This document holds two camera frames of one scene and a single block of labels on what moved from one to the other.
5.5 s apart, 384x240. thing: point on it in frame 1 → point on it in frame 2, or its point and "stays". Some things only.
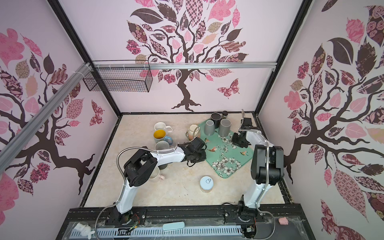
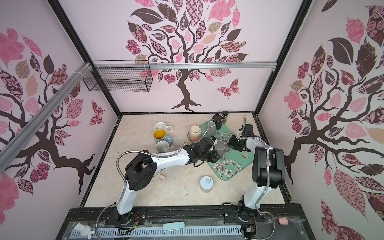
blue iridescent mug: (169, 140) stays
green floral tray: (226, 158) stays
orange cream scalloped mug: (193, 132) stays
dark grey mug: (224, 127) → (220, 147)
